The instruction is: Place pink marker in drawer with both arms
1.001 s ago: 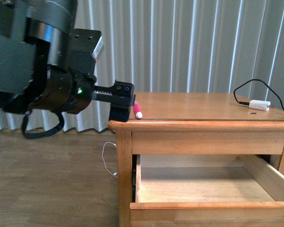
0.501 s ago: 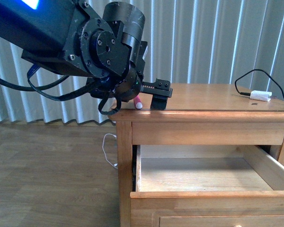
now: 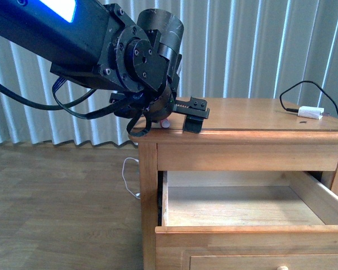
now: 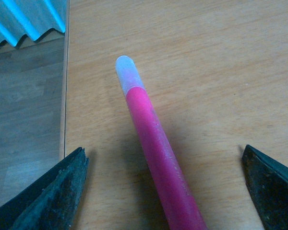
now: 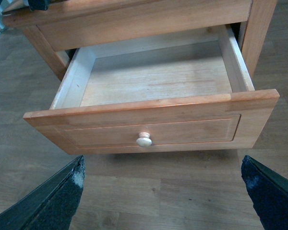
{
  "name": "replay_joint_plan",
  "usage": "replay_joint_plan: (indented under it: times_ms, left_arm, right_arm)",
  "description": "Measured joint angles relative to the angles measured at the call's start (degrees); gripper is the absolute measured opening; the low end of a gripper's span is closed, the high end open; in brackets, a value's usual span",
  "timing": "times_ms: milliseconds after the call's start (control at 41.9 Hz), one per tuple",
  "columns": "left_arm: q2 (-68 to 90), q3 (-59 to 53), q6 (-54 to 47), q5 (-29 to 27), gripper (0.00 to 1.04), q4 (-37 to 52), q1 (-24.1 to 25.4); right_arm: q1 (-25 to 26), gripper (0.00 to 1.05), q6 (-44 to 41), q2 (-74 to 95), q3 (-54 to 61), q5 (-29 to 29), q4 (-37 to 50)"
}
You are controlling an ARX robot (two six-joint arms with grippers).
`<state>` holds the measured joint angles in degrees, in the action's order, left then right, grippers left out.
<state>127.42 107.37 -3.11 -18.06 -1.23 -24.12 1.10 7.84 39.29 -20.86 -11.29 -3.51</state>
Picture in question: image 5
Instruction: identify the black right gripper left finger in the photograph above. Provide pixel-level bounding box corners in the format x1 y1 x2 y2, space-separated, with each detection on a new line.
0 155 85 230

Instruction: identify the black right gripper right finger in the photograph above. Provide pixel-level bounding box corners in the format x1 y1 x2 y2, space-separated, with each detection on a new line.
241 155 288 230

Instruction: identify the wooden drawer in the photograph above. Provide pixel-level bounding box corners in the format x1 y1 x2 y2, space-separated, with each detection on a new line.
24 25 279 155

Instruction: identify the wooden nightstand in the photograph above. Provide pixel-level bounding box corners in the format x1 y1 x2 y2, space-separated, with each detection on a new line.
3 0 276 79

